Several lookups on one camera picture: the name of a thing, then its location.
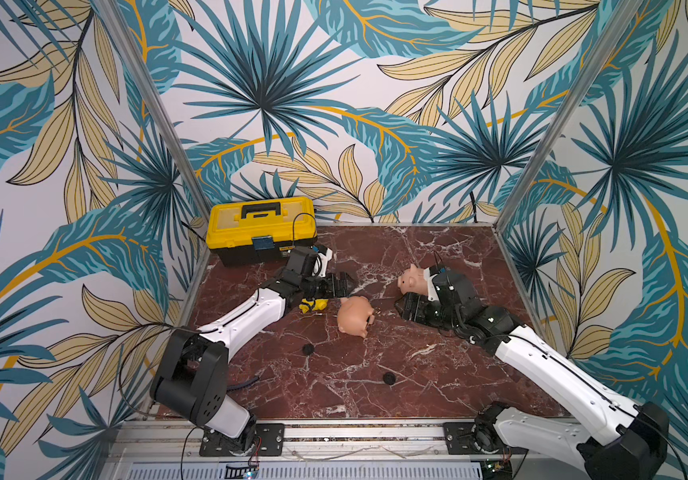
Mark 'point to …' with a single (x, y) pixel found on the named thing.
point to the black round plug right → (389, 378)
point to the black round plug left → (308, 349)
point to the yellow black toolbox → (259, 231)
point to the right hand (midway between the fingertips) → (404, 305)
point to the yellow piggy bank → (317, 304)
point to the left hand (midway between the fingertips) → (343, 288)
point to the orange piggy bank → (354, 314)
